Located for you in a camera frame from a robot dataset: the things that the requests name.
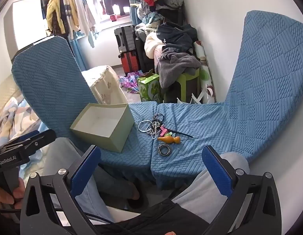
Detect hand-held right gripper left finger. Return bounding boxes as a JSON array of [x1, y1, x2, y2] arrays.
[[20, 145, 101, 235]]

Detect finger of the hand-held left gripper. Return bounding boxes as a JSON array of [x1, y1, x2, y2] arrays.
[[3, 130, 41, 147], [21, 129, 57, 152]]

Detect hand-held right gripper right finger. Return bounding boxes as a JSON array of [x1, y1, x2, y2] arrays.
[[202, 145, 282, 235]]

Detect black hair stick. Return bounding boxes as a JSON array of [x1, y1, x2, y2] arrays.
[[166, 128, 193, 138]]

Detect pale green cardboard box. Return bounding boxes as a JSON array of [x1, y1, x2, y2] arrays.
[[70, 103, 135, 153]]

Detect orange gourd pendant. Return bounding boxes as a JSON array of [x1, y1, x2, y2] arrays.
[[157, 136, 181, 145]]

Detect dark chunky chain bracelet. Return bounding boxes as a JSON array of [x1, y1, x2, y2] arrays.
[[158, 144, 172, 156]]

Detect silver bangle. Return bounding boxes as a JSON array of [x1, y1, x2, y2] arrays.
[[138, 120, 152, 133]]

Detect silver chain necklace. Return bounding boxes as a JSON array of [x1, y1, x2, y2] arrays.
[[145, 124, 160, 140]]

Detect beaded cord bracelet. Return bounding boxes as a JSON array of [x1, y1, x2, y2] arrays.
[[151, 113, 166, 126]]

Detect person's left hand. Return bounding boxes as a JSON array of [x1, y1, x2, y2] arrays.
[[0, 176, 26, 216]]

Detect person's grey trousers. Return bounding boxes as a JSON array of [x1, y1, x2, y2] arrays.
[[42, 137, 250, 226]]

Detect patterned pastel blanket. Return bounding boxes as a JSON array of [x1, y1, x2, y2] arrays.
[[0, 75, 48, 175]]

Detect person's foot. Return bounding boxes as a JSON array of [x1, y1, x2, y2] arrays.
[[128, 183, 141, 200]]

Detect blue textured covered chair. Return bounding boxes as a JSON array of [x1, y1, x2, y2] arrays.
[[12, 36, 159, 184], [150, 10, 303, 191]]

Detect white carrier bag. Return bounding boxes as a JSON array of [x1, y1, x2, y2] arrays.
[[177, 89, 211, 104]]

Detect cream lace appliance cover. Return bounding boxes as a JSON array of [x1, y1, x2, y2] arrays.
[[81, 65, 129, 105]]

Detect green plastic stool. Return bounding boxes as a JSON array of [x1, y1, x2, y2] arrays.
[[164, 67, 201, 104]]

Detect floral printed board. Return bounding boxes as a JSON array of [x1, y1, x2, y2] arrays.
[[193, 40, 217, 104]]

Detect colourful purple cloth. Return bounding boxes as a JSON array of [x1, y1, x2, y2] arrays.
[[118, 70, 148, 94]]

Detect green printed carton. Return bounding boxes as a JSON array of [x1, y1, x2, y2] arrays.
[[137, 73, 163, 102]]

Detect light blue hanging garment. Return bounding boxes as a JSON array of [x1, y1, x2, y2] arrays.
[[87, 32, 96, 49]]

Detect grey fleece garment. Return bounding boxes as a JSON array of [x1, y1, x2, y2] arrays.
[[155, 46, 202, 89]]

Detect red suitcase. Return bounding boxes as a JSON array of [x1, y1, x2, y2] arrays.
[[119, 51, 140, 75]]

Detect pink cloth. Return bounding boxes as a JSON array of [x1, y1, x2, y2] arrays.
[[153, 48, 165, 67]]

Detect grey black suitcase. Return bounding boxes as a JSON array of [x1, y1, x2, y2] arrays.
[[114, 25, 136, 54]]

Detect yellow knit sweater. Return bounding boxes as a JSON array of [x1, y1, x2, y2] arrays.
[[46, 0, 69, 39]]

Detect dark blue jacket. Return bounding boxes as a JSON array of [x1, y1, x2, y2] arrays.
[[156, 23, 199, 55]]

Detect cream padded coat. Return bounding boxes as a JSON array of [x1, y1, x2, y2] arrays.
[[144, 32, 167, 60]]

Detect blue curtain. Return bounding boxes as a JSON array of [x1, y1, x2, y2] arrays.
[[124, 0, 142, 26]]

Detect light blue clothes pile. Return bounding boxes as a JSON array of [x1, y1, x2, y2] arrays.
[[138, 11, 167, 34]]

